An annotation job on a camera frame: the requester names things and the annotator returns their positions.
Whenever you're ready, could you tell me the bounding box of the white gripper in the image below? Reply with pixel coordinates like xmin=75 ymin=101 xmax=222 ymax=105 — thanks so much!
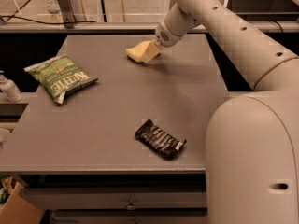
xmin=141 ymin=21 xmax=184 ymax=63

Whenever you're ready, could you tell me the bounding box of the white spray bottle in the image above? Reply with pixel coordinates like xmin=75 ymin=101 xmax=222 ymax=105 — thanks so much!
xmin=0 ymin=71 xmax=22 ymax=103

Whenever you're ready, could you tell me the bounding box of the grey metal bracket left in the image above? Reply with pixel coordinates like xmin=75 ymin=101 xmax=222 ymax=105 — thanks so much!
xmin=57 ymin=0 xmax=76 ymax=29

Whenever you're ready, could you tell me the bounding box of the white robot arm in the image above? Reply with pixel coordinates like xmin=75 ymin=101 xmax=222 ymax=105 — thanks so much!
xmin=142 ymin=0 xmax=299 ymax=224

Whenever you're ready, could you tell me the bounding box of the grey metal rail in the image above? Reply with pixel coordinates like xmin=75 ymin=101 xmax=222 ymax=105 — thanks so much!
xmin=0 ymin=21 xmax=299 ymax=34

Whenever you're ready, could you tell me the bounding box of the grey drawer cabinet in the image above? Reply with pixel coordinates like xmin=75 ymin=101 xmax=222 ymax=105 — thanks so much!
xmin=0 ymin=34 xmax=227 ymax=224

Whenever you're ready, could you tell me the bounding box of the metal drawer knob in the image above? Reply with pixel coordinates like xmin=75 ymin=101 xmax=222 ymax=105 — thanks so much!
xmin=125 ymin=200 xmax=135 ymax=211

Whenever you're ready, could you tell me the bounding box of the black cable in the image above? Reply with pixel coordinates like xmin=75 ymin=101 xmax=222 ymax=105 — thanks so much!
xmin=0 ymin=14 xmax=96 ymax=26

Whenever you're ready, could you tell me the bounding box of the black rxbar chocolate wrapper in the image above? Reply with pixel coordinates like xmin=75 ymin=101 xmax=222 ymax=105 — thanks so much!
xmin=135 ymin=119 xmax=186 ymax=159

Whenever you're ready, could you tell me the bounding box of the yellow sponge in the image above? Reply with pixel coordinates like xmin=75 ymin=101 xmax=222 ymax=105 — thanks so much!
xmin=125 ymin=41 xmax=150 ymax=63

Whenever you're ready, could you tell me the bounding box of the green kettle chips bag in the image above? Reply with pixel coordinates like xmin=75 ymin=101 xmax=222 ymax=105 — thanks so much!
xmin=24 ymin=54 xmax=98 ymax=104

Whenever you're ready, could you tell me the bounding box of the cardboard box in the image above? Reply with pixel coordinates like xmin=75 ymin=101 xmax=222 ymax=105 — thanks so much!
xmin=0 ymin=183 xmax=45 ymax=224

